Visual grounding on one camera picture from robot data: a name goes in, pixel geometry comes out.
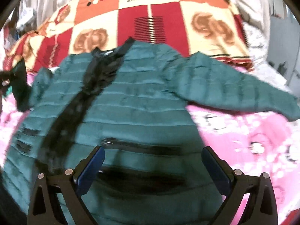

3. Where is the green quilted puffer jacket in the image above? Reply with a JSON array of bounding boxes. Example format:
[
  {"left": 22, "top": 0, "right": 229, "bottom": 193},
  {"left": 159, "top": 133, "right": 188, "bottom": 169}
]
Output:
[{"left": 1, "top": 38, "right": 299, "bottom": 224}]

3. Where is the pink penguin bed sheet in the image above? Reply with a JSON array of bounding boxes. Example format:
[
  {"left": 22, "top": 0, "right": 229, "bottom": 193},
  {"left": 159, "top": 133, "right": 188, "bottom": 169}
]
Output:
[{"left": 0, "top": 67, "right": 300, "bottom": 225}]

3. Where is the red orange rose blanket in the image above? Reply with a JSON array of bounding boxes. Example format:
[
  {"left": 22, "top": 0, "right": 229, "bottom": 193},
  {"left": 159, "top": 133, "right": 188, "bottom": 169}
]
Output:
[{"left": 3, "top": 0, "right": 253, "bottom": 72}]

